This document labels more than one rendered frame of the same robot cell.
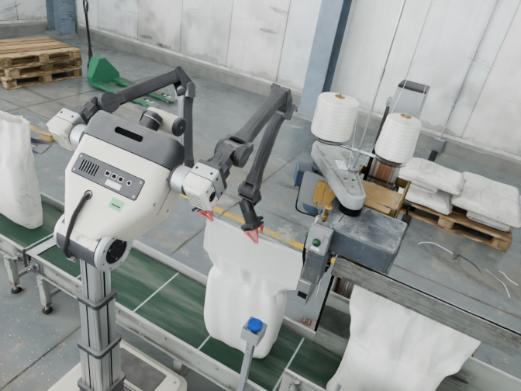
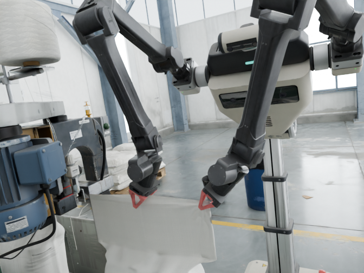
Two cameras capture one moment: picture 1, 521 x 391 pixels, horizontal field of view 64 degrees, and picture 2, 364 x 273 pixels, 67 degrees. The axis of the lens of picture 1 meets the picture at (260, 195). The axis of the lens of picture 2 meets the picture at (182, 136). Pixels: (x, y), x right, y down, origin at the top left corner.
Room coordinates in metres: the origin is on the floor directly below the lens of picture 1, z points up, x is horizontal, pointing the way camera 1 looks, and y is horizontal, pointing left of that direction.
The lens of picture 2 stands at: (2.39, 0.26, 1.39)
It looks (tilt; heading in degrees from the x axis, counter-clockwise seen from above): 9 degrees down; 186
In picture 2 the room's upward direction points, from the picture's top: 8 degrees counter-clockwise
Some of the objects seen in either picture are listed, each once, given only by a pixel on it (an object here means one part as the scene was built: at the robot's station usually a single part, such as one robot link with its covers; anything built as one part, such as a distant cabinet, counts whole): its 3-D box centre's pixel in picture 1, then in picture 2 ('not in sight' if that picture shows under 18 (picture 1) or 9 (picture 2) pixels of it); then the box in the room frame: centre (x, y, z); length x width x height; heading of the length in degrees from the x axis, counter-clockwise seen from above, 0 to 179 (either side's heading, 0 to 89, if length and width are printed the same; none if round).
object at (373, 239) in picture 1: (355, 247); (58, 150); (1.31, -0.39, 1.21); 0.30 x 0.25 x 0.30; 67
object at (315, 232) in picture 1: (319, 239); (99, 127); (1.22, -0.23, 1.28); 0.08 x 0.05 x 0.09; 67
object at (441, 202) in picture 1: (422, 193); not in sight; (3.97, -1.68, 0.20); 0.67 x 0.44 x 0.15; 67
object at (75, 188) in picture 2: not in sight; (75, 185); (1.48, -0.26, 1.11); 0.03 x 0.03 x 0.06
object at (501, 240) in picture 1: (449, 206); not in sight; (4.03, -2.04, 0.07); 1.20 x 0.82 x 0.14; 67
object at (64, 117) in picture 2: (350, 207); (55, 119); (1.37, -0.34, 1.35); 0.09 x 0.09 x 0.03
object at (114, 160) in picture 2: not in sight; (119, 158); (-1.39, -1.11, 0.56); 0.66 x 0.42 x 0.15; 157
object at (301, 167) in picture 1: (301, 177); (43, 167); (1.75, -0.18, 1.25); 0.10 x 0.08 x 0.12; 2
